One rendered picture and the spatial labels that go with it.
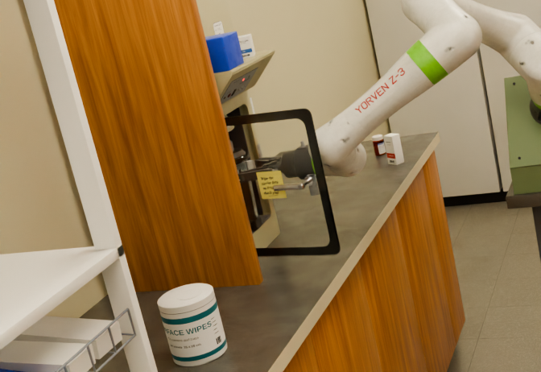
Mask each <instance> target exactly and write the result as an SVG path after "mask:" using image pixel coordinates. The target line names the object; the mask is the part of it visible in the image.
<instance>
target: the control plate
mask: <svg viewBox="0 0 541 372"><path fill-rule="evenodd" d="M257 69H258V68H256V69H254V70H252V71H250V72H248V73H247V74H245V75H243V76H240V77H239V78H238V79H236V80H234V81H232V82H231V83H230V85H229V87H228V88H227V90H226V91H225V94H224V95H223V97H222V99H221V104H223V103H224V102H226V101H228V100H229V99H231V98H232V97H235V96H237V95H238V94H239V93H241V92H243V91H244V90H245V89H246V87H244V85H246V86H247V85H248V84H249V83H250V80H251V79H252V77H253V75H254V74H255V72H256V71H257ZM248 76H250V77H249V78H248ZM244 78H245V79H244ZM243 79H244V81H242V80H243ZM241 87H242V88H243V89H241ZM235 89H237V90H238V89H239V91H237V90H236V92H235V93H234V95H233V96H232V97H231V96H230V97H228V95H229V94H230V93H231V95H232V93H233V91H234V90H235ZM224 97H225V99H224Z"/></svg>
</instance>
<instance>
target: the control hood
mask: <svg viewBox="0 0 541 372"><path fill-rule="evenodd" d="M255 53H256V54H255V55H254V56H252V57H248V58H245V59H243V60H244V63H243V64H241V65H239V66H237V67H236V68H233V69H231V70H229V71H226V72H217V73H214V76H215V80H216V83H217V90H218V93H219V97H220V100H221V99H222V97H223V95H224V94H225V91H226V90H227V88H228V87H229V85H230V83H231V82H232V81H234V80H236V79H238V78H239V77H240V76H243V75H245V74H247V73H248V72H250V71H252V70H254V69H256V68H258V69H257V71H256V72H255V74H254V75H253V77H252V79H251V80H250V83H249V84H248V85H247V86H246V89H245V90H244V91H243V92H241V93H244V92H245V91H246V90H248V89H250V88H252V87H253V86H255V85H256V83H257V81H258V79H259V77H260V76H261V75H262V73H263V71H264V70H265V68H266V66H267V65H268V63H269V62H270V60H271V58H272V56H273V55H274V53H275V50H274V49H269V50H265V51H260V52H255ZM241 93H239V94H238V95H240V94H241ZM238 95H237V96H238ZM235 97H236V96H235ZM235 97H232V98H231V99H233V98H235ZM231 99H229V100H228V101H230V100H231ZM226 102H227V101H226ZM226 102H224V103H223V104H225V103H226ZM223 104H221V105H223Z"/></svg>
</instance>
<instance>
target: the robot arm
mask: <svg viewBox="0 0 541 372"><path fill-rule="evenodd" d="M401 7H402V10H403V13H404V14H405V16H406V17H407V18H408V19H409V20H410V21H412V22H413V23H414V24H415V25H416V26H417V27H418V28H419V29H420V30H421V31H422V32H423V33H424V35H423V36H422V37H421V38H420V39H419V40H418V41H417V42H416V43H414V44H413V45H412V46H411V47H410V48H409V49H408V50H407V51H406V52H405V53H404V54H403V55H402V56H401V57H400V59H399V60H398V61H397V62H396V63H395V64H394V65H393V66H392V67H391V68H390V69H389V70H388V71H387V72H386V73H385V74H384V75H383V77H382V78H381V79H380V80H378V81H377V82H376V83H375V84H374V85H373V86H372V87H371V88H370V89H369V90H368V91H367V92H366V93H364V94H363V95H362V96H361V97H360V98H358V99H357V100H356V101H355V102H354V103H353V104H352V105H350V106H349V107H348V108H347V109H345V110H344V111H343V112H341V113H340V114H338V115H337V116H336V117H335V118H333V119H332V120H331V121H329V122H327V123H326V124H324V125H323V126H322V127H320V128H319V129H317V130H316V138H317V142H318V146H319V150H320V157H321V161H322V164H323V169H324V175H325V176H341V177H351V176H355V175H356V174H358V173H359V172H360V171H361V170H362V169H363V167H364V166H365V163H366V152H365V148H364V147H363V146H362V144H361V142H362V141H363V140H364V139H365V138H366V137H367V136H368V135H369V134H371V133H372V132H373V131H374V130H375V129H376V128H377V127H379V126H380V125H381V124H382V123H383V122H384V121H385V120H387V119H388V118H389V117H390V116H391V115H393V114H394V113H396V112H397V111H398V110H400V109H401V108H403V107H404V106H405V105H406V104H408V103H409V102H410V101H412V100H414V99H415V98H417V97H418V96H419V95H421V94H422V93H424V92H425V91H427V90H428V89H430V88H431V87H432V86H433V85H435V84H437V83H438V82H439V81H441V80H442V79H444V78H445V77H446V76H447V75H448V74H450V73H451V72H453V71H454V70H455V69H457V68H458V67H459V66H461V65H462V64H463V63H464V62H465V61H466V60H468V59H469V58H470V57H471V56H473V55H474V54H475V53H476V52H477V50H478V48H479V47H480V45H481V43H483V44H484V45H486V46H488V47H490V48H492V49H493V50H495V51H496V52H498V53H500V54H501V55H502V56H503V57H504V59H505V60H506V61H507V62H508V63H509V64H510V65H511V66H512V67H513V68H514V69H515V70H516V71H517V72H518V73H519V74H520V75H521V76H522V78H523V79H524V80H525V81H526V82H527V87H528V90H529V94H530V97H531V101H530V112H531V115H532V117H533V119H534V120H536V121H537V122H538V123H539V124H541V29H540V28H539V27H538V26H537V25H536V24H535V23H534V22H533V21H532V20H531V19H530V18H528V17H527V16H525V15H523V14H516V13H511V12H507V11H504V10H498V9H494V8H492V7H489V6H485V5H482V4H480V3H478V2H475V1H473V0H401Z"/></svg>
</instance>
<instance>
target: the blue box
mask: <svg viewBox="0 0 541 372"><path fill-rule="evenodd" d="M205 39H206V43H207V47H208V50H209V56H210V60H211V64H212V67H213V73H217V72H226V71H229V70H231V69H233V68H236V67H237V66H239V65H241V64H243V63H244V60H243V57H242V50H241V47H240V43H239V39H238V36H237V32H236V31H231V32H227V33H223V34H219V35H210V36H206V37H205Z"/></svg>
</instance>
